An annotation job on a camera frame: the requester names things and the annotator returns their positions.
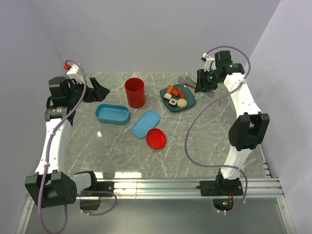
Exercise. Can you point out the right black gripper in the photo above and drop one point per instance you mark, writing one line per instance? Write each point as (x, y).
(202, 86)

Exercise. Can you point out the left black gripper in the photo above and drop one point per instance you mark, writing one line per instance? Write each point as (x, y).
(97, 94)

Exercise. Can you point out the metal food tongs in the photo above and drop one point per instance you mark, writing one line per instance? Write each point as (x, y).
(188, 82)

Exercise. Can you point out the red sausage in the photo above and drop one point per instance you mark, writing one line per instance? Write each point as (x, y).
(180, 93)

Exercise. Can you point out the white steamed bun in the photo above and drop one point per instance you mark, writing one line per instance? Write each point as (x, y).
(181, 103)

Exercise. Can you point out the orange grilled salmon piece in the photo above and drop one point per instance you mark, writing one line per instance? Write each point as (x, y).
(170, 89)

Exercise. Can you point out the orange fried shrimp piece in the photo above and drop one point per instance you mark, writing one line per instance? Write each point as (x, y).
(175, 92)

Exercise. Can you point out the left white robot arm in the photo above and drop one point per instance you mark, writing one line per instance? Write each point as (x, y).
(50, 186)

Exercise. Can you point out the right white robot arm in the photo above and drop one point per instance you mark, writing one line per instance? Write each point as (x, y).
(250, 126)

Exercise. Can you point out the blue lunch box base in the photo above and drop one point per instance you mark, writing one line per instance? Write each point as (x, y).
(110, 113)

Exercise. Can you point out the blue lunch box lid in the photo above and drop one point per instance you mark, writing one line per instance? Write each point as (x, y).
(146, 122)

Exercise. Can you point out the dark teal square plate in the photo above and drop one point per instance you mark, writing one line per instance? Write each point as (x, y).
(188, 97)

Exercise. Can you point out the sushi roll red centre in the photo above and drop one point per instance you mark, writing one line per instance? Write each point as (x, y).
(173, 102)

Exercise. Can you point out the red ribbed cup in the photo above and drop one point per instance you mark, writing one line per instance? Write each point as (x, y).
(135, 92)

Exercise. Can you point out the sushi roll white centre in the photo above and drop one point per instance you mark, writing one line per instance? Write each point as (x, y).
(167, 97)

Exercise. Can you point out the red round cup lid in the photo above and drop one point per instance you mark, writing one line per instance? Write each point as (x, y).
(155, 139)

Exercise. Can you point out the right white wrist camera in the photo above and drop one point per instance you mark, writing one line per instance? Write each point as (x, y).
(209, 62)

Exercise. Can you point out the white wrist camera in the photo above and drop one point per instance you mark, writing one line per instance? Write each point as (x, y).
(209, 62)
(74, 72)

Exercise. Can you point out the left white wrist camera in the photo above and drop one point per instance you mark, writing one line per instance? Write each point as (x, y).
(74, 72)

